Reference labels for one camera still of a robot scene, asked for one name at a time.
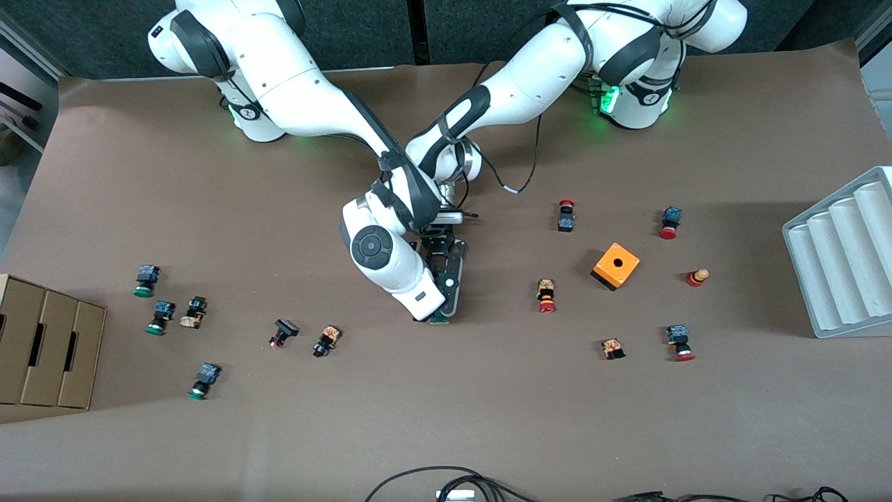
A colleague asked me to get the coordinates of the black button orange block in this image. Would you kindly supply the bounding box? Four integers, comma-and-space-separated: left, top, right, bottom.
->
312, 324, 342, 359

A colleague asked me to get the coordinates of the black orange contact block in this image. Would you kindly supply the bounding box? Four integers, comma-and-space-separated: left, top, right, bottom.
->
179, 296, 209, 330

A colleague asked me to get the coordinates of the green pushbutton blue block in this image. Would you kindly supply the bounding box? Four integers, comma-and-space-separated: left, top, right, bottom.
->
187, 362, 222, 401
145, 301, 176, 337
133, 264, 162, 298

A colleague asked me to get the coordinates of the black square button red base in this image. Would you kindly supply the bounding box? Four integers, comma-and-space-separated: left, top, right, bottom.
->
268, 319, 300, 350

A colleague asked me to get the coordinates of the grey metal side frame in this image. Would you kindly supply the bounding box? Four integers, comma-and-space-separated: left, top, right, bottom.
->
0, 13, 67, 165
854, 0, 892, 130

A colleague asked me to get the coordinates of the orange button enclosure box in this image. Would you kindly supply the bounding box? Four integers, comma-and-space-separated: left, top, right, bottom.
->
591, 242, 641, 292

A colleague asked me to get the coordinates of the black vertical post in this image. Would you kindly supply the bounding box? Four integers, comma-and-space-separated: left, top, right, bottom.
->
408, 0, 429, 66

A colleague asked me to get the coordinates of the black cable loop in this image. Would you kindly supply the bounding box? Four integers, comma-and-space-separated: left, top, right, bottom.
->
364, 466, 541, 502

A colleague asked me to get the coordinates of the grey ribbed plastic tray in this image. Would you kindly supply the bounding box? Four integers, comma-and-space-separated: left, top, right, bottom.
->
781, 166, 892, 340

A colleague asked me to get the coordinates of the red button blue base lower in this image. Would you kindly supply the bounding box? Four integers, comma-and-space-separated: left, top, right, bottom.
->
666, 324, 696, 363

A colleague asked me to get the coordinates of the brown cardboard box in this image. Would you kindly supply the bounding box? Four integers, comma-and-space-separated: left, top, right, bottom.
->
0, 273, 107, 410

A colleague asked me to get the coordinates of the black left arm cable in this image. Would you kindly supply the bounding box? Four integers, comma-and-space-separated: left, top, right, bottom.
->
453, 112, 546, 221

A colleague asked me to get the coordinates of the thin black coiled cable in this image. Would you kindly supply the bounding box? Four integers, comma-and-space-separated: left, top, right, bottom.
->
767, 486, 851, 502

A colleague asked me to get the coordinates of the brown paper table cover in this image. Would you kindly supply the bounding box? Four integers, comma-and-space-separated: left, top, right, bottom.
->
0, 38, 892, 502

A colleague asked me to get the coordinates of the black cable with connector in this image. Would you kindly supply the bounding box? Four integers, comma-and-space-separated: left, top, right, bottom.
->
613, 491, 760, 502

